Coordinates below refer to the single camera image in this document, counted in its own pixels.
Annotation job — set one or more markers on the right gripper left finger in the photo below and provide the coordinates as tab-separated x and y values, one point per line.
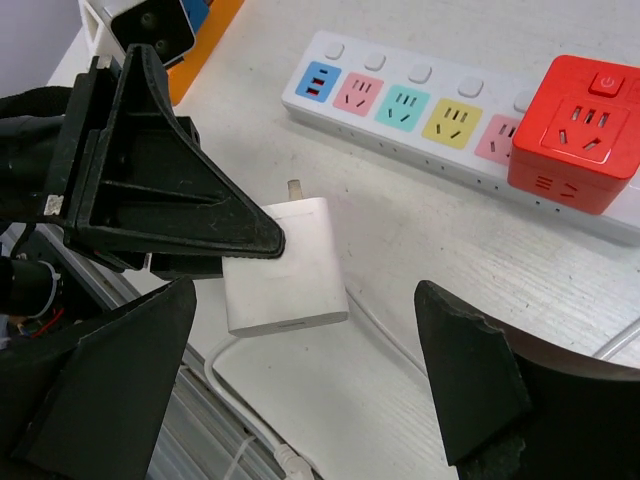
88	402

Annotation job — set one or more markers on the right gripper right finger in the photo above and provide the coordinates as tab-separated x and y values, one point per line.
511	405

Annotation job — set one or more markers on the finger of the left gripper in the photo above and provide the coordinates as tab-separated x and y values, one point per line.
128	176
166	265

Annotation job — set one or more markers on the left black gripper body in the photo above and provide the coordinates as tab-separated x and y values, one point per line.
30	150

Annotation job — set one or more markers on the white charger block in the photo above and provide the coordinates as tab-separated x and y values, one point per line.
303	288

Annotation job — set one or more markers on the orange power strip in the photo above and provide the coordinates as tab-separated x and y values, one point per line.
183	74

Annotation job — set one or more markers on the red cube socket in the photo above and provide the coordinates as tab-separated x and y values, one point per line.
578	142

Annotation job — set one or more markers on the white multicolour power strip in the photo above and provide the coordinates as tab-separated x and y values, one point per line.
438	116

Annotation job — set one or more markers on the blue cube plug adapter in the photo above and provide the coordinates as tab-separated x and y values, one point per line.
196	12

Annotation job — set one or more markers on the aluminium frame rail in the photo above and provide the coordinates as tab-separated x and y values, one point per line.
200	438

